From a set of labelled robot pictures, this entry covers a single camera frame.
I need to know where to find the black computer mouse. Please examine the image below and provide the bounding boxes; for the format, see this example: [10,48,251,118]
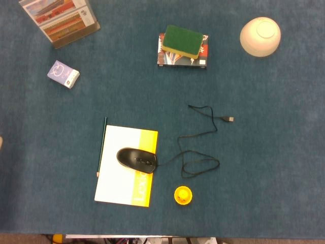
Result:
[116,147,159,174]

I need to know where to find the dark green pencil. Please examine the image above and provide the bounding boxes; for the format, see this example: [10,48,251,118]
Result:
[96,116,108,178]

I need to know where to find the white and yellow notebook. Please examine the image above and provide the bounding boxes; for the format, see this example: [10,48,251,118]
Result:
[94,125,159,208]

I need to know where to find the yellow duck toy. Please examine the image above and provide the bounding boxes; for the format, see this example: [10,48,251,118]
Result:
[174,186,193,205]

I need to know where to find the black book with red pattern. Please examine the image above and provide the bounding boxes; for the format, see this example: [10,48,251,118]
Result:
[157,33,209,70]

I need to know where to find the green and yellow sponge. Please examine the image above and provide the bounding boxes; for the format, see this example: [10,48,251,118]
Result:
[161,24,204,59]

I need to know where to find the pale blue tissue pack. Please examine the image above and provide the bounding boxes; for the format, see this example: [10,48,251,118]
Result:
[47,60,81,89]

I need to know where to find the cream upturned bowl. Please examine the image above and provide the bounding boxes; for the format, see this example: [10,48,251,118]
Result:
[239,16,282,57]

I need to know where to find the striped book in case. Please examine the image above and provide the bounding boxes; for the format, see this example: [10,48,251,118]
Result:
[18,0,101,49]

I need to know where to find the black mouse cable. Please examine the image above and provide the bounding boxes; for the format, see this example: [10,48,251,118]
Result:
[156,104,225,179]

